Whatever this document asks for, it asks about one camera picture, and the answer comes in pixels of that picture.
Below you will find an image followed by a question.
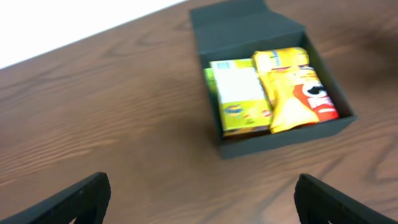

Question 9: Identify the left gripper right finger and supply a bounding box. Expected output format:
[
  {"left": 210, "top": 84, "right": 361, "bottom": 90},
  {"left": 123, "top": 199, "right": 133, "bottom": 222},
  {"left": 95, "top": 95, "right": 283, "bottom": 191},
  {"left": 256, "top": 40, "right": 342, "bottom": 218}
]
[{"left": 294, "top": 174, "right": 397, "bottom": 224}]

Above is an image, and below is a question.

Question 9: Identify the Haribo worms gummy bag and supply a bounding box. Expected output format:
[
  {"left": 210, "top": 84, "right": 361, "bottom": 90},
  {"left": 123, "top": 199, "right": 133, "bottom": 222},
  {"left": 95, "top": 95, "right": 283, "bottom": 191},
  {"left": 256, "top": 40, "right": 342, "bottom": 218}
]
[{"left": 203, "top": 68, "right": 218, "bottom": 97}]

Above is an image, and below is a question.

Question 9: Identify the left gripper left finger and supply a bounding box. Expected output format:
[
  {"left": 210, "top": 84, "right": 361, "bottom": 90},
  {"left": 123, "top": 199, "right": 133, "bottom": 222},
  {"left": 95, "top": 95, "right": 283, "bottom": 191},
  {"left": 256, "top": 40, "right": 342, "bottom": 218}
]
[{"left": 1, "top": 172, "right": 111, "bottom": 224}]

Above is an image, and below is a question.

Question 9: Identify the red Pringles can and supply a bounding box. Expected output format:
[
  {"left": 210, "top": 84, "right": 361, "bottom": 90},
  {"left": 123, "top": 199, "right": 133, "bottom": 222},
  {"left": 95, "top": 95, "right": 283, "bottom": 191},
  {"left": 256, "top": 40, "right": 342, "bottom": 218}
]
[{"left": 293, "top": 67, "right": 339, "bottom": 122}]

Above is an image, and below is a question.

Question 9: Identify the black gift box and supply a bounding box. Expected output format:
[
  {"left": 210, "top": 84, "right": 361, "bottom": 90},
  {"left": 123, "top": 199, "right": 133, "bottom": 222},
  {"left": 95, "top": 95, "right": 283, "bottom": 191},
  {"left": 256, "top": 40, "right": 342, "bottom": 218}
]
[{"left": 190, "top": 0, "right": 357, "bottom": 159}]

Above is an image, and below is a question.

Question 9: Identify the yellow candy wrapper pack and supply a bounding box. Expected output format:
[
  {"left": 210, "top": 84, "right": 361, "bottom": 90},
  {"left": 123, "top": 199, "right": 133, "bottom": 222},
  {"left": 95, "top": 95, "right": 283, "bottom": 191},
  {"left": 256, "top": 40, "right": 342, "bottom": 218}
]
[{"left": 257, "top": 66, "right": 319, "bottom": 134}]

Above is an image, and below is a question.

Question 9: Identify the green snack carton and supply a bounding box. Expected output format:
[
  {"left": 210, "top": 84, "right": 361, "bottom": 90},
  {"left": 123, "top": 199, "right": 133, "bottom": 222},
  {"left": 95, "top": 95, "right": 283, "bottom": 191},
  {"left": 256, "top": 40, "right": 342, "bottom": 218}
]
[{"left": 210, "top": 58, "right": 272, "bottom": 137}]

